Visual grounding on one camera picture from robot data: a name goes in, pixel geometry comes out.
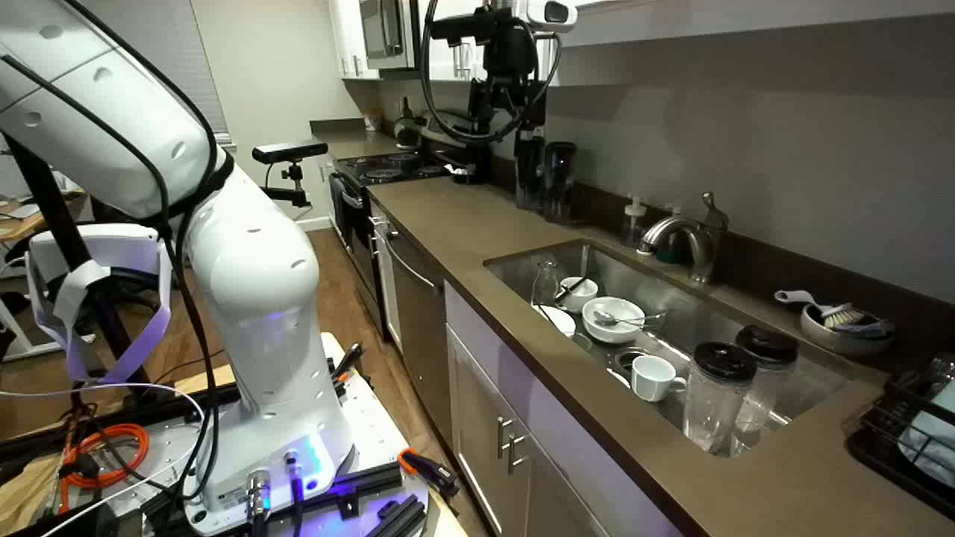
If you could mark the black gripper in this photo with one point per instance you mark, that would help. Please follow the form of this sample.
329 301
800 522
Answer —
512 61

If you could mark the grey robot base table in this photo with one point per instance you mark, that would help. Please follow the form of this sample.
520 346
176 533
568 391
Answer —
377 419

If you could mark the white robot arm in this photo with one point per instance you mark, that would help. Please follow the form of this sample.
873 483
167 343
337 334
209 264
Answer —
258 298

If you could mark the stainless steel faucet spout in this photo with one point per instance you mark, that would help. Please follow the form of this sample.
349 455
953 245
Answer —
661 231

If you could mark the black countertop appliance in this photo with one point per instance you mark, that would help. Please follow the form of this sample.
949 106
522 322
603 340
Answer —
558 184
529 175

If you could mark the silver microwave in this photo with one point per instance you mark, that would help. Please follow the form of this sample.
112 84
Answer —
382 30

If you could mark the clear soap dispenser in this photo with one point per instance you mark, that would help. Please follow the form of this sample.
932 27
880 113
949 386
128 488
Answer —
634 227

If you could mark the clear glass jar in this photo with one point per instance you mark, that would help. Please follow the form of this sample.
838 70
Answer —
543 283

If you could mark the black stove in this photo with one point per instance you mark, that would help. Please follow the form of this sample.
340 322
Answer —
353 227

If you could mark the small white bowl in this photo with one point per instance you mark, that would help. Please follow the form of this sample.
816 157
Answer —
583 295

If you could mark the white plate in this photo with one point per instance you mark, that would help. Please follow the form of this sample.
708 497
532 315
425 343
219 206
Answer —
561 319

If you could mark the stainless steel dishwasher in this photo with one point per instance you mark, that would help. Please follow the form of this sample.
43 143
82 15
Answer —
418 318

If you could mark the metal spoon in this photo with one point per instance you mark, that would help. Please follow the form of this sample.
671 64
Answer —
607 318

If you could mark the large white bowl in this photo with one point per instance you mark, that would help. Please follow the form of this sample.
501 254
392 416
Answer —
610 334

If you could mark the stainless steel sink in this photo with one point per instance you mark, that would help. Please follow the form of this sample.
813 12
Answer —
697 298

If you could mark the black sink drain strainer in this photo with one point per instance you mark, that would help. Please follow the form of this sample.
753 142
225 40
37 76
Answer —
623 363

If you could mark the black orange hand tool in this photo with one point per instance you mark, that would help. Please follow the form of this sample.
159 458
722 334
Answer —
347 363

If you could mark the white mug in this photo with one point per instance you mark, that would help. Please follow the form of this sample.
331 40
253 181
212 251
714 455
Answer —
652 382

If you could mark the white blue dish brush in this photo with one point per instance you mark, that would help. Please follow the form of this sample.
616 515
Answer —
795 295

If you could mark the clear blender jar black lid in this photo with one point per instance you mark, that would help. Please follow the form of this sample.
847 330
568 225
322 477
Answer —
771 346
717 397

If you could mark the orange black clamp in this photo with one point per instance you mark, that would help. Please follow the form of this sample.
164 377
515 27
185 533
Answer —
428 467

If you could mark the beige ceramic bowl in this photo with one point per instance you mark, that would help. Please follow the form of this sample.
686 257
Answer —
844 343

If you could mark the black tripod pole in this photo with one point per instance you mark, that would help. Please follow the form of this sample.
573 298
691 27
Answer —
59 234

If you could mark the light blue plastic cup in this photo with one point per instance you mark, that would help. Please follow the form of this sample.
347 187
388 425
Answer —
929 442

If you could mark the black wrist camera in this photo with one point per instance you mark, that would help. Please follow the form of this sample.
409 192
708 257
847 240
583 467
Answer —
456 24

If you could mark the black stereo camera on stand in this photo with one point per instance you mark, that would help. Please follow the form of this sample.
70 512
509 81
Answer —
286 151

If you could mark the long white wall cabinet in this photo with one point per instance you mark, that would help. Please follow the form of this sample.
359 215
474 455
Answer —
747 15

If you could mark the white curved frame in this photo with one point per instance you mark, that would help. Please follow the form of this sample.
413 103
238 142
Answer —
107 242

